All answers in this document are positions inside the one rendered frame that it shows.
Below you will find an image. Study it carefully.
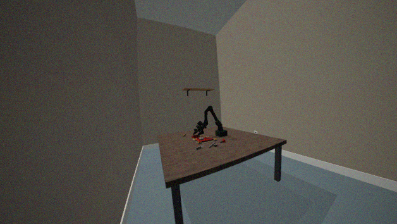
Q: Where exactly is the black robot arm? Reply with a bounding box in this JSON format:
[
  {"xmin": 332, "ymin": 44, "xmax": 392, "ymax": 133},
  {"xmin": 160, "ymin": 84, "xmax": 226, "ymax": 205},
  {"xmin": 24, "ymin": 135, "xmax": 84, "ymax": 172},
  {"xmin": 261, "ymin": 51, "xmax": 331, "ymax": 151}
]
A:
[{"xmin": 196, "ymin": 106, "xmax": 224, "ymax": 132}]

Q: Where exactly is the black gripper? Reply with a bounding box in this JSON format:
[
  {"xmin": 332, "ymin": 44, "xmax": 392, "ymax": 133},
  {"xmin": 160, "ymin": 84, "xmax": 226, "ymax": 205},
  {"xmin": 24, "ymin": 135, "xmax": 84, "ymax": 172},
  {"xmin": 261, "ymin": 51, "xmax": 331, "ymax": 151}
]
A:
[{"xmin": 193, "ymin": 127, "xmax": 204, "ymax": 135}]

